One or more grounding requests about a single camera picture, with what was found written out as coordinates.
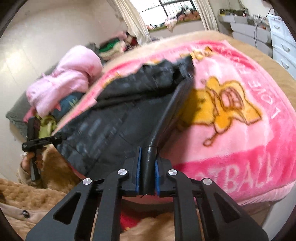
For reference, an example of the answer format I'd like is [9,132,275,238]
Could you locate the grey dressing table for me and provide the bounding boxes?
[218,8,273,57]

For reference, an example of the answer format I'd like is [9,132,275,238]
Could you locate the white drawer cabinet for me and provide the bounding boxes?
[267,14,296,79]

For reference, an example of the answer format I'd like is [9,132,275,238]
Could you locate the black leather jacket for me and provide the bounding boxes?
[52,55,197,195]

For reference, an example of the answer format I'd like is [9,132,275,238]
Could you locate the pink quilt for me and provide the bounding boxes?
[26,45,103,118]

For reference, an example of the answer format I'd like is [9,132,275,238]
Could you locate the cream curtain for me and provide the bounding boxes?
[193,0,219,32]
[107,0,152,45]

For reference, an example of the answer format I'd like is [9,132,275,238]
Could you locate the tan bed sheet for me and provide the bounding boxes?
[103,31,295,108]

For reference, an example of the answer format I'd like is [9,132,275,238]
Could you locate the left hand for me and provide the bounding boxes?
[21,147,46,174]

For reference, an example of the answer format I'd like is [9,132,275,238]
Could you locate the right cream curtain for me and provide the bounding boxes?
[193,0,219,32]

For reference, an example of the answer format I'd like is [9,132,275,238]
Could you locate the clothes on window sill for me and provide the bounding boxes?
[147,8,201,32]

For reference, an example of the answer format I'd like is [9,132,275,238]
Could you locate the tan fleece sleeve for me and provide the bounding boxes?
[1,145,81,239]

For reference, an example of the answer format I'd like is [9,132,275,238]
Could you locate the pink cartoon cat blanket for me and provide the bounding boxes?
[57,40,295,205]

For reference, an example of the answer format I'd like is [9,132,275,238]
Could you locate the pile of folded clothes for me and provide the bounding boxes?
[98,31,138,61]

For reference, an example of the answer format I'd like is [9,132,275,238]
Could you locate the left cream curtain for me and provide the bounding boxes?
[107,0,152,45]

